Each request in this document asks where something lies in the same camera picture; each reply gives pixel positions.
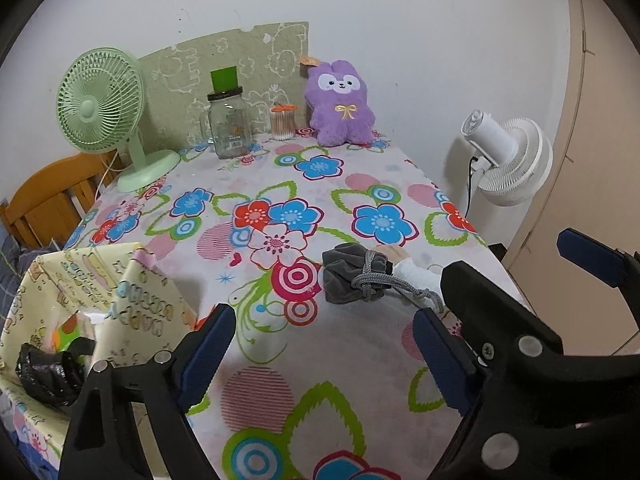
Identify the wooden bed headboard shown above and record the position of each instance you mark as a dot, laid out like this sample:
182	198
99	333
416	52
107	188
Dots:
50	204

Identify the green cup on jar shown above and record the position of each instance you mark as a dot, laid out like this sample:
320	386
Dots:
224	79

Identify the floral tablecloth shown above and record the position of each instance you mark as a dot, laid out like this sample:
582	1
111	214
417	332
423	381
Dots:
306	390

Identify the grey plaid pillow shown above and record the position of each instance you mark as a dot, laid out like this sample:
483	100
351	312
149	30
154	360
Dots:
14	257

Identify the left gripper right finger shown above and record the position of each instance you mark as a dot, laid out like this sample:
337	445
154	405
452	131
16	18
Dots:
449	359

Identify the white standing fan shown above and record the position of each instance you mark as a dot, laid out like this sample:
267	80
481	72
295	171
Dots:
511	161

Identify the green patterned board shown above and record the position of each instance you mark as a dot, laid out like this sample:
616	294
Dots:
262	61

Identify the glass mason jar mug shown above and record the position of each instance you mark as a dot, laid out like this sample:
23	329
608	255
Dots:
225	124

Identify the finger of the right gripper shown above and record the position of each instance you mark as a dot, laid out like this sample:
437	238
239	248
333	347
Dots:
534	412
613	267

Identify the green desk fan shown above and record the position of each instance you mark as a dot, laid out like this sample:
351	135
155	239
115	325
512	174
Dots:
99	107

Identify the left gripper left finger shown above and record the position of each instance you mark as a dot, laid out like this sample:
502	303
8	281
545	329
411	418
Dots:
102	441

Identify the toothpick jar orange lid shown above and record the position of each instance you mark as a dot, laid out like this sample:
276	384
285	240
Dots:
282	121

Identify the grey drawstring pouch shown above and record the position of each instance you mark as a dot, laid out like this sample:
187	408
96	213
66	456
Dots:
351	272

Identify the yellow cartoon storage box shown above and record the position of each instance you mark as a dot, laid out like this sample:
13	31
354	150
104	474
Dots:
130	309

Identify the black plastic bag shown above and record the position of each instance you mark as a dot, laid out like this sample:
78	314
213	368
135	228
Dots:
54	379

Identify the purple plush bunny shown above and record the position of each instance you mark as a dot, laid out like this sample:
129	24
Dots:
338	101

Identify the green tissue pack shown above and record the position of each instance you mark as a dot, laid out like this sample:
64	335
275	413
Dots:
66	332

